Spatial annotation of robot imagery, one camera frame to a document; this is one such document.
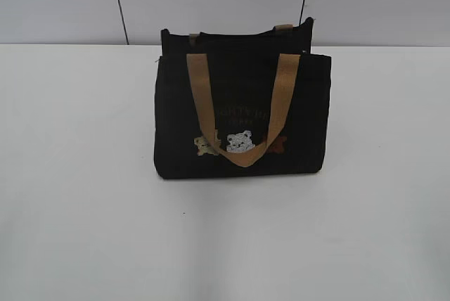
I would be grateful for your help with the black canvas tote bag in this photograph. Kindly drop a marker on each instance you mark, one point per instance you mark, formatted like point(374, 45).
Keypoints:
point(242, 71)

